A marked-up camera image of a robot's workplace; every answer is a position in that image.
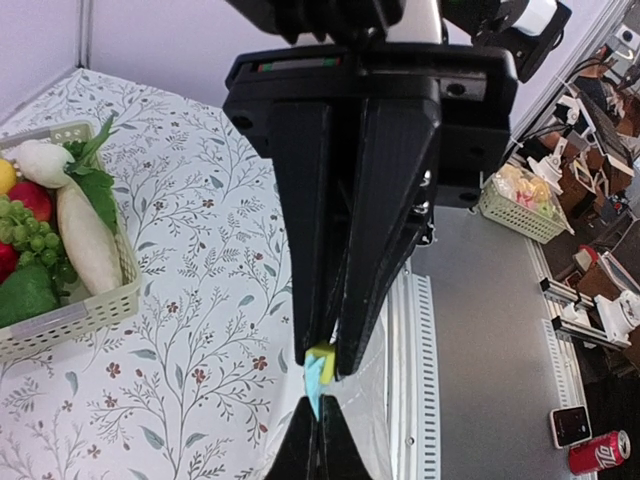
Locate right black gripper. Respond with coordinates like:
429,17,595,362
223,44,518,377

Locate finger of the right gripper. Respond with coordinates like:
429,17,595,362
269,102,331,364

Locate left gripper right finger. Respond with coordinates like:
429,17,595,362
319,395,372,480

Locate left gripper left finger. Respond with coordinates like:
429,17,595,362
267,397,319,480

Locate clear zip top bag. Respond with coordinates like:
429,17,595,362
304,316,393,479

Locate floral table mat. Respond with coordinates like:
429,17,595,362
1,70,299,479

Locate background basket of toys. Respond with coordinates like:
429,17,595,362
478,163,575,244

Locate white toy radish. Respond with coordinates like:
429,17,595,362
56,117,123,296

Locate white handheld device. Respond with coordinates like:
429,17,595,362
549,405,592,449

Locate beige perforated plastic basket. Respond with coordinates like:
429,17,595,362
1,122,141,362

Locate red soda can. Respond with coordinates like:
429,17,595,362
568,430,631,475

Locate red toy apple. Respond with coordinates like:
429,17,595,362
8,181,53,222

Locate green toy grapes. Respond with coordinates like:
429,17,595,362
1,195,66,269

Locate yellow toy apple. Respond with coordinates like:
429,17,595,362
0,158,18,195

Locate green toy vegetable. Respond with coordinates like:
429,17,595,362
1,264,60,328

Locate red toy pepper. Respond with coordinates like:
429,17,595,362
0,243,19,284

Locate left aluminium frame post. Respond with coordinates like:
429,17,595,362
75,0,94,69

